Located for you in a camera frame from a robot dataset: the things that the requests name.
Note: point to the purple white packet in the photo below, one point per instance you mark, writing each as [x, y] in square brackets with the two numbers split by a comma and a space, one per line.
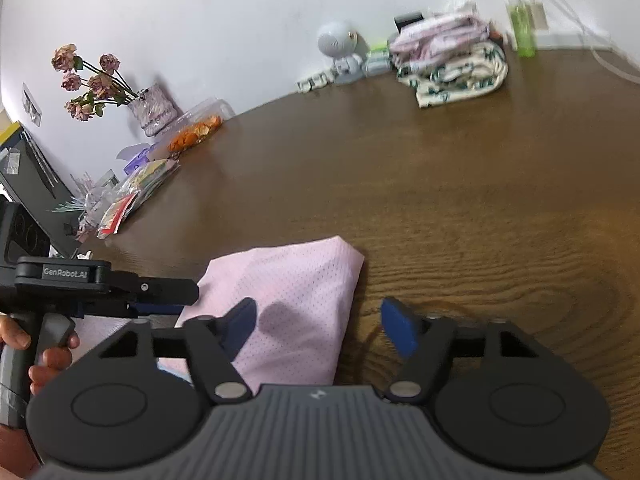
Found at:
[135, 159]

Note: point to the red white snack packet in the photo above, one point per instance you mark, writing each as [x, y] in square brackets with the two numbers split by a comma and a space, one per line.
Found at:
[117, 216]

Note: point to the white round robot toy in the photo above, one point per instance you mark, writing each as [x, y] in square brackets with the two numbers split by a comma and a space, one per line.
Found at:
[335, 37]

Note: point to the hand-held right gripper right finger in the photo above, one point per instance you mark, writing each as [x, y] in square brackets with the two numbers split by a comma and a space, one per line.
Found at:
[400, 325]

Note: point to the green bottle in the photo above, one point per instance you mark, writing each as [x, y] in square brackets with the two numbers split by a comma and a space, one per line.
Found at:
[522, 30]

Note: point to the pink blue purple garment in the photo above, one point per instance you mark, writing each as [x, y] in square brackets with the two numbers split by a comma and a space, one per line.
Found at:
[300, 285]

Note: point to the white wall socket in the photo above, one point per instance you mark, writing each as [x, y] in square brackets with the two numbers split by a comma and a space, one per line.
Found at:
[31, 105]

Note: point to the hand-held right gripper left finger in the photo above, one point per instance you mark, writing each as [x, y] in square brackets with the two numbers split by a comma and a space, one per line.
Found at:
[240, 322]

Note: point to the white segmented strip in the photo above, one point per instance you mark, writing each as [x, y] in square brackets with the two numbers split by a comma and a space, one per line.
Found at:
[315, 82]

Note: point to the black monitor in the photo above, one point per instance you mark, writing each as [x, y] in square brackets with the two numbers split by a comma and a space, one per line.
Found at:
[35, 185]

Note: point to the white green printed folded cloth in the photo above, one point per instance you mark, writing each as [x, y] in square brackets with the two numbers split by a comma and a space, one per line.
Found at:
[460, 79]

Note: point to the pink folded clothes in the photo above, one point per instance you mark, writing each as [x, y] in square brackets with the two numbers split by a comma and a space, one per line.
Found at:
[440, 35]

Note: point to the pink lace vase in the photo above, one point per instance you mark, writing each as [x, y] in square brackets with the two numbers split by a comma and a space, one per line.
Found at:
[152, 110]

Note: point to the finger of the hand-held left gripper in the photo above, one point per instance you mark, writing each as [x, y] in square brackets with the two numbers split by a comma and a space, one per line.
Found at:
[160, 288]
[160, 310]

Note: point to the green white small box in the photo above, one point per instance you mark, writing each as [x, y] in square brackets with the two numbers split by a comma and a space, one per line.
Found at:
[378, 59]

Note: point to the person's left hand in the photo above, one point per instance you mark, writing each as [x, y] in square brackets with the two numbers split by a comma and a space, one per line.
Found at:
[50, 366]

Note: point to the small black box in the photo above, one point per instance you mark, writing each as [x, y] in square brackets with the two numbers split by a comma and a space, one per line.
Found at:
[407, 21]

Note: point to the colourful snack packet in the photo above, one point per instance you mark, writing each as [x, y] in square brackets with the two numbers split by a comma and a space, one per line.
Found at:
[150, 176]

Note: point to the orange snack bag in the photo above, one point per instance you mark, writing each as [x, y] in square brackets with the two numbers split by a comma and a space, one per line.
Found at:
[192, 136]

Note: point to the beige wall plug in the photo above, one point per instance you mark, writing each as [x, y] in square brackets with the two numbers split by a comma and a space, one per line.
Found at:
[539, 15]

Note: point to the dried pink flowers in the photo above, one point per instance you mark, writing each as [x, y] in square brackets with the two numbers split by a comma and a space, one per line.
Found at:
[102, 82]

